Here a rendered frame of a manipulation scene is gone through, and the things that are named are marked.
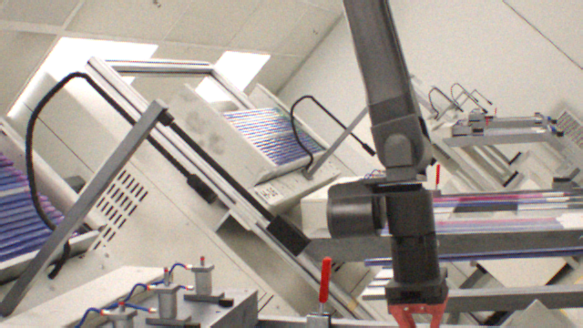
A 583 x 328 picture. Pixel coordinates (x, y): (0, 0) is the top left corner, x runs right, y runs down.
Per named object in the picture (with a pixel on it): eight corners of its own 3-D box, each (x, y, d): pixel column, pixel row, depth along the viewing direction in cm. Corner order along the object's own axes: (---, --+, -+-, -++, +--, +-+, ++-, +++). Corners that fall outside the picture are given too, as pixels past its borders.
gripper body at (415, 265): (384, 302, 93) (378, 240, 92) (398, 283, 102) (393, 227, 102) (440, 300, 91) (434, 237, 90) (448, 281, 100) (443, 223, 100)
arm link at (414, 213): (426, 184, 92) (434, 179, 98) (369, 189, 94) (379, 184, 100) (433, 243, 93) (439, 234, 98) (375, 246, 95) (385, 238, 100)
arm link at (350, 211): (411, 131, 92) (424, 138, 100) (316, 141, 95) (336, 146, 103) (419, 235, 91) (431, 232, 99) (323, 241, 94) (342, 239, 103)
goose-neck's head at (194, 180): (220, 194, 106) (197, 171, 107) (216, 196, 104) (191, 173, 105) (212, 204, 106) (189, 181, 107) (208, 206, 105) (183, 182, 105)
